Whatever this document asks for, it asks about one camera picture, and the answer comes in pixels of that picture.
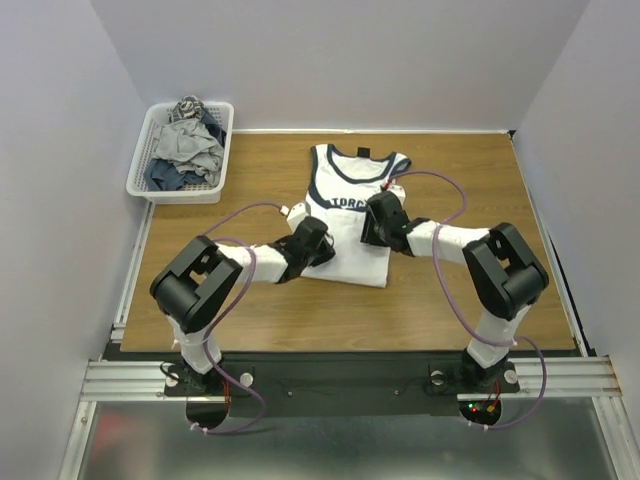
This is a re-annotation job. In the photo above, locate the white plastic basket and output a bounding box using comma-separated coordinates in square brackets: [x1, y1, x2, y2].
[126, 100, 234, 204]

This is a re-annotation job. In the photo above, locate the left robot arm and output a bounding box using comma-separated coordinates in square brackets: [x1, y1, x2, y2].
[150, 216, 335, 394]

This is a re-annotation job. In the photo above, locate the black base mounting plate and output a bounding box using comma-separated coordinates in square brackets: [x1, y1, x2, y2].
[164, 351, 520, 417]

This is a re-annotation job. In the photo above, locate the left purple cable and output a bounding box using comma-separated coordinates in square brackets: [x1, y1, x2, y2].
[192, 201, 286, 435]

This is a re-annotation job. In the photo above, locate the navy blue tank top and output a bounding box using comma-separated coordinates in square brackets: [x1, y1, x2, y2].
[144, 159, 206, 191]

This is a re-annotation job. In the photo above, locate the purple cable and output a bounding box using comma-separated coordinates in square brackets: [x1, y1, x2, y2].
[192, 201, 286, 435]
[387, 170, 547, 432]

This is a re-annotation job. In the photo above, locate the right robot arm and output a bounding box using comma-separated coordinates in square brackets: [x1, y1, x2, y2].
[361, 191, 549, 390]

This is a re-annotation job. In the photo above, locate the patterned dark tank top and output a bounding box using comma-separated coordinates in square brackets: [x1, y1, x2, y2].
[169, 95, 205, 123]

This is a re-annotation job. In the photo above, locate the white printed tank top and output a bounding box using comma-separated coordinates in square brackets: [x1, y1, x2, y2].
[302, 144, 412, 288]

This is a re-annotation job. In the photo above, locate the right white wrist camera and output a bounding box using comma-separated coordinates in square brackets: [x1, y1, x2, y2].
[381, 181, 406, 204]

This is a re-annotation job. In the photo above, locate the grey tank top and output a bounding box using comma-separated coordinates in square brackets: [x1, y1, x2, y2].
[153, 119, 225, 187]

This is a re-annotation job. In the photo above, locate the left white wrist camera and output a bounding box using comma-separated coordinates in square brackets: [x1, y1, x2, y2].
[279, 201, 310, 232]

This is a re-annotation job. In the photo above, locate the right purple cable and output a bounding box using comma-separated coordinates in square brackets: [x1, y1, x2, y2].
[387, 170, 547, 432]

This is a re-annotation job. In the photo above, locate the aluminium frame rail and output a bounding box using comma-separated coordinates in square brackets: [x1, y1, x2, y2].
[80, 361, 165, 402]

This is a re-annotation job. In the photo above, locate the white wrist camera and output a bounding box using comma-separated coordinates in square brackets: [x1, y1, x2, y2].
[381, 181, 406, 204]
[279, 201, 310, 232]

